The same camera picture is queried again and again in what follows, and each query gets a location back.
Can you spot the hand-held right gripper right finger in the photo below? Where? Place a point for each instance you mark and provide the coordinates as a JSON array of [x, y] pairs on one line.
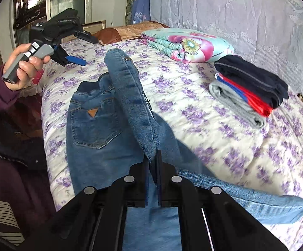
[[159, 188]]

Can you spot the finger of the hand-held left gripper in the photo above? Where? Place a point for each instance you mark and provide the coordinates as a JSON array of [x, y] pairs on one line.
[[77, 60], [87, 36]]

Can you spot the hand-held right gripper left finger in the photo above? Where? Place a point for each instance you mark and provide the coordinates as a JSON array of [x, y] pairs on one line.
[[146, 188]]

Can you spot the blue jeans pants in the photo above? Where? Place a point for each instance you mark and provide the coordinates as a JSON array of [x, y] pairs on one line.
[[94, 136]]

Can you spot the folded grey pants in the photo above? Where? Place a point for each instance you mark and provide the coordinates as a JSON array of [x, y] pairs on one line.
[[232, 102]]

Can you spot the folded black pants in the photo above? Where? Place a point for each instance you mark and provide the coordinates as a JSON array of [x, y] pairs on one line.
[[258, 81]]

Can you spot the person's left hand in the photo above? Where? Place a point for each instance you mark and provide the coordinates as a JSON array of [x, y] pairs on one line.
[[27, 73]]

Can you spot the beige nightstand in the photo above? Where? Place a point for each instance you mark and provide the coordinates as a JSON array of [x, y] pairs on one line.
[[96, 25]]

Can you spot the brown pillow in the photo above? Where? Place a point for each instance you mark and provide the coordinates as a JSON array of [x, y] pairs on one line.
[[125, 32]]

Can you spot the white panel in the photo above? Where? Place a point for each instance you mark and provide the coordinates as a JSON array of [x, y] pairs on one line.
[[120, 2]]

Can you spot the green patterned panel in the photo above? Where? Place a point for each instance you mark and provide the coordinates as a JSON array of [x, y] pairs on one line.
[[131, 5]]

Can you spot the blue printed cloth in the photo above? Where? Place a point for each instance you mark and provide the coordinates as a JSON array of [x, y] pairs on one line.
[[142, 5]]

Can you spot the purple floral bed quilt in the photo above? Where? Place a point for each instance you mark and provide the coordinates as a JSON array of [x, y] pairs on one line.
[[193, 125]]

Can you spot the folded teal pink floral blanket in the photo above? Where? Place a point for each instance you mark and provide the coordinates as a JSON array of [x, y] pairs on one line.
[[167, 44]]

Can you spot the folded red blue shorts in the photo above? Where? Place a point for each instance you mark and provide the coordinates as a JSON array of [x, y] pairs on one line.
[[256, 104]]

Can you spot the person's maroon jacket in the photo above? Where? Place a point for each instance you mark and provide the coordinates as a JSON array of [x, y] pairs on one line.
[[10, 175]]

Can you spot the white lace covered headboard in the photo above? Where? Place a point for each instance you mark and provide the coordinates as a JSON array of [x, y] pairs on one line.
[[219, 5]]

